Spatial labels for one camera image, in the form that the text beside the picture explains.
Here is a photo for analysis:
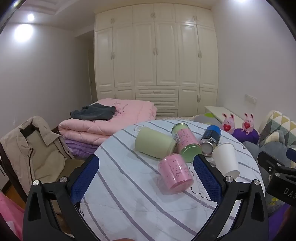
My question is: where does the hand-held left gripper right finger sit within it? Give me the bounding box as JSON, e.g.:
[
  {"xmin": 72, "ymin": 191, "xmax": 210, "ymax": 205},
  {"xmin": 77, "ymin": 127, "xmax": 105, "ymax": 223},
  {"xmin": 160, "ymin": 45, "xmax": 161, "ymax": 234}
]
[{"xmin": 193, "ymin": 154, "xmax": 270, "ymax": 241}]

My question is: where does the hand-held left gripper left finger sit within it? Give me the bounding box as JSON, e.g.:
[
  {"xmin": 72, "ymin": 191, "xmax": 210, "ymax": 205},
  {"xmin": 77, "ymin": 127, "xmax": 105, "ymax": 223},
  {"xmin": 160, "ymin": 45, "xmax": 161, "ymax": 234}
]
[{"xmin": 22, "ymin": 153, "xmax": 100, "ymax": 241}]

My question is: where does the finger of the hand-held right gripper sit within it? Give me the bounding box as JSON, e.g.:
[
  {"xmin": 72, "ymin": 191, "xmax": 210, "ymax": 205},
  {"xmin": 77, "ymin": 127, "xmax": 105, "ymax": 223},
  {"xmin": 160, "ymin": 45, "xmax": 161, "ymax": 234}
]
[{"xmin": 257, "ymin": 148, "xmax": 296, "ymax": 178}]

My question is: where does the pink cup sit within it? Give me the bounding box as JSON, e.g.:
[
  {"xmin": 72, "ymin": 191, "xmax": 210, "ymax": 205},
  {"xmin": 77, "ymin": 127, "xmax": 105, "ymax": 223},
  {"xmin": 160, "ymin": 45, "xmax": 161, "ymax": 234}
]
[{"xmin": 158, "ymin": 153, "xmax": 194, "ymax": 194}]

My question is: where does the white paper cup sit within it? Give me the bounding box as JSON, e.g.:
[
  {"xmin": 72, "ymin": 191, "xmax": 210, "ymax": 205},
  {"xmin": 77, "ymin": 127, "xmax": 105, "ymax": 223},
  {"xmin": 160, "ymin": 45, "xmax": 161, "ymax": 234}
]
[{"xmin": 211, "ymin": 142, "xmax": 240, "ymax": 179}]

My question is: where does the light green cup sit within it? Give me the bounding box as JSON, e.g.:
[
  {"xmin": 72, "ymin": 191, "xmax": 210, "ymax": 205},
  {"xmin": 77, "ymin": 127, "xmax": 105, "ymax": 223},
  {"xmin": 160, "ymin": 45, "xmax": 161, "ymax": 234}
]
[{"xmin": 135, "ymin": 126, "xmax": 177, "ymax": 159}]

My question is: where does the grey plush toy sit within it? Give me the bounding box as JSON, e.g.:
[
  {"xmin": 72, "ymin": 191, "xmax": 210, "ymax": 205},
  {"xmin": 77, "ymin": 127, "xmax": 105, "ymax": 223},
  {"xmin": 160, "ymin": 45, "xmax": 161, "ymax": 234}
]
[{"xmin": 242, "ymin": 130, "xmax": 296, "ymax": 168}]

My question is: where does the purple cushion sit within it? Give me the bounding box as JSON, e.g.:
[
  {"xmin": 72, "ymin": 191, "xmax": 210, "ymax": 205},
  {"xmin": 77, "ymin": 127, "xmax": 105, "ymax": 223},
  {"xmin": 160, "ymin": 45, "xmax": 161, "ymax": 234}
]
[{"xmin": 231, "ymin": 127, "xmax": 260, "ymax": 144}]

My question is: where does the purple folded blanket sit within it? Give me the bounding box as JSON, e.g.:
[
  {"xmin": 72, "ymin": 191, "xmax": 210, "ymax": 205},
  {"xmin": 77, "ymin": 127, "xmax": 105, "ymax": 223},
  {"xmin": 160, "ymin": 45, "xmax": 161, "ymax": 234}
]
[{"xmin": 64, "ymin": 138, "xmax": 104, "ymax": 160}]

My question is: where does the triangle patterned pillow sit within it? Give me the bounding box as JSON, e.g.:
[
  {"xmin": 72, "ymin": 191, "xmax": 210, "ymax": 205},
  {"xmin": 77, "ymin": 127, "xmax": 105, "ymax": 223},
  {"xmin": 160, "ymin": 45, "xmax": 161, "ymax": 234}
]
[{"xmin": 258, "ymin": 110, "xmax": 296, "ymax": 147}]

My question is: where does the blue metal can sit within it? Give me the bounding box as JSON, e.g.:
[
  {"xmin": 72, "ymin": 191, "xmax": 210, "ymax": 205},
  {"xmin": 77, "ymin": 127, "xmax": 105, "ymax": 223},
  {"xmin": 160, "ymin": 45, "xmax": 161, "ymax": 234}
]
[{"xmin": 199, "ymin": 125, "xmax": 222, "ymax": 157}]

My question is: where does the pink bunny plush toy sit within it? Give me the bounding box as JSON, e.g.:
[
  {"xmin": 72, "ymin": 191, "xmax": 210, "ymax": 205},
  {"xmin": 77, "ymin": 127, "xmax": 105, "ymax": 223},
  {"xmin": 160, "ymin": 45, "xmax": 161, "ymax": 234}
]
[
  {"xmin": 241, "ymin": 113, "xmax": 254, "ymax": 135},
  {"xmin": 220, "ymin": 113, "xmax": 236, "ymax": 135}
]

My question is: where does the pink and green canister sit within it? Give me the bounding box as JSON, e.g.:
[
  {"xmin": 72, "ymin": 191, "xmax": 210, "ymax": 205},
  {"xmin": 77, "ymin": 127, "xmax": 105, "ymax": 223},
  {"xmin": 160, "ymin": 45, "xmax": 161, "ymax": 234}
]
[{"xmin": 171, "ymin": 123, "xmax": 203, "ymax": 163}]

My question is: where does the striped tablecloth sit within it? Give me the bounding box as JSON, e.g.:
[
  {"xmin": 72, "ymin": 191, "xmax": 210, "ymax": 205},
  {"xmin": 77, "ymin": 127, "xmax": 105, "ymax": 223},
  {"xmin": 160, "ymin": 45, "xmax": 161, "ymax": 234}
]
[{"xmin": 79, "ymin": 119, "xmax": 263, "ymax": 241}]

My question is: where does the pink folded quilt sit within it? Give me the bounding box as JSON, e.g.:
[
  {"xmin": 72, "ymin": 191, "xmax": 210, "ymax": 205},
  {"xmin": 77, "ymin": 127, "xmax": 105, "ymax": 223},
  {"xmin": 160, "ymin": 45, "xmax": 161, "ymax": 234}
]
[{"xmin": 58, "ymin": 98, "xmax": 158, "ymax": 146}]

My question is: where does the beige jacket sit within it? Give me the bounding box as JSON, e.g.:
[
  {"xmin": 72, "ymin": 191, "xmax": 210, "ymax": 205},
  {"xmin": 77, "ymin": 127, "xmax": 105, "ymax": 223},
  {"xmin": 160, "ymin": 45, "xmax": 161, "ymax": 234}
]
[{"xmin": 0, "ymin": 115, "xmax": 75, "ymax": 194}]

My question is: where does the patterned bed sheet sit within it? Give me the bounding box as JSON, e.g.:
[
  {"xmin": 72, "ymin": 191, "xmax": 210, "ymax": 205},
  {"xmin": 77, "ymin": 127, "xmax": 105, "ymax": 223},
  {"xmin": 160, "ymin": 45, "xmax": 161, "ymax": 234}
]
[{"xmin": 156, "ymin": 112, "xmax": 223, "ymax": 124}]

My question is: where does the dark grey clothing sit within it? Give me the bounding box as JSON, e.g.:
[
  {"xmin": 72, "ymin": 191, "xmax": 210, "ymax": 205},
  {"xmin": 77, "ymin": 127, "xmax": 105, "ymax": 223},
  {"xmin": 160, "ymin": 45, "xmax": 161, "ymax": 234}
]
[{"xmin": 70, "ymin": 104, "xmax": 117, "ymax": 121}]

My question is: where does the pink fabric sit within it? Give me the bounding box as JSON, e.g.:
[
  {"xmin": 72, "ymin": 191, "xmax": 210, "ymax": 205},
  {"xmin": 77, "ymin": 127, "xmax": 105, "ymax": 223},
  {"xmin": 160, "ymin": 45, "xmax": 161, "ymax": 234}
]
[{"xmin": 0, "ymin": 192, "xmax": 25, "ymax": 241}]

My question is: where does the cream wardrobe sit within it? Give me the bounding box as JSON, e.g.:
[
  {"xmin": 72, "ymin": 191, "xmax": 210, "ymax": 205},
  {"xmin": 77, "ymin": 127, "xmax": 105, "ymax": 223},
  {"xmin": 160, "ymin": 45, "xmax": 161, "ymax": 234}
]
[{"xmin": 93, "ymin": 3, "xmax": 219, "ymax": 119}]

